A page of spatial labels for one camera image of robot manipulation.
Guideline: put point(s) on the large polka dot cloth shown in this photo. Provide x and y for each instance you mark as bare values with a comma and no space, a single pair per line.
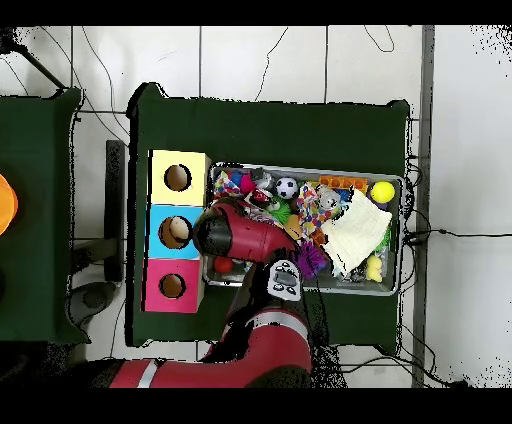
312,208

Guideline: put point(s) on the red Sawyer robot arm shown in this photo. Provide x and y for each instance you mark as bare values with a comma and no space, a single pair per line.
256,236

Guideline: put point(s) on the wooden box with three holes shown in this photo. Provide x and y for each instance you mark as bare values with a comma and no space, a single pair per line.
160,240

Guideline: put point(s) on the shallow clear bin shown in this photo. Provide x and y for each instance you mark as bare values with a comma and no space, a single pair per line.
352,286

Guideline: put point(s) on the green fuzzy toy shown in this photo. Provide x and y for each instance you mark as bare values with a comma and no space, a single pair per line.
280,213

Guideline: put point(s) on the black and white soccer ball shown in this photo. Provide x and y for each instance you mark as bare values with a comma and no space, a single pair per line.
286,188

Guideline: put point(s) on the red ball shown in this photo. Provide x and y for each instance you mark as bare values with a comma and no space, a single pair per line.
223,265

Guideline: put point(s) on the purple spiky ball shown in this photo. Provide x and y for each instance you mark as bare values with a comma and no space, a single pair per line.
313,258

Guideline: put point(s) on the crushed silver can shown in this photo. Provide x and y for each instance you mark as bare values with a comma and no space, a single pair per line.
329,198

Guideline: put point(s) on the cream muslin cloth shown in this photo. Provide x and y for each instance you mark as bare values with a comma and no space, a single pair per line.
356,232

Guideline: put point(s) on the yellow ball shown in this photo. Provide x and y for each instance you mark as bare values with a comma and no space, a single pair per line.
382,192

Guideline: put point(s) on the yellow rubber duck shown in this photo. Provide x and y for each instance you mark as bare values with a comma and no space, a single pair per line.
374,269

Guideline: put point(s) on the black flat panel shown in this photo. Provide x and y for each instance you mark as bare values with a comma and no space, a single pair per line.
115,208

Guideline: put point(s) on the grey floor stand base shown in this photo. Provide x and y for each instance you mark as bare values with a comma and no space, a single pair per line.
92,298

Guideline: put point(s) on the green covered side table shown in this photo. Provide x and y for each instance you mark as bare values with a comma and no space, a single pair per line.
40,240

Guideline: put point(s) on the orange round object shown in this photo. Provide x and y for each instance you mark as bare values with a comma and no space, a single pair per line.
6,204

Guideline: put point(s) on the black tripod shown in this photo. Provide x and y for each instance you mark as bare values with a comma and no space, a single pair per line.
8,40

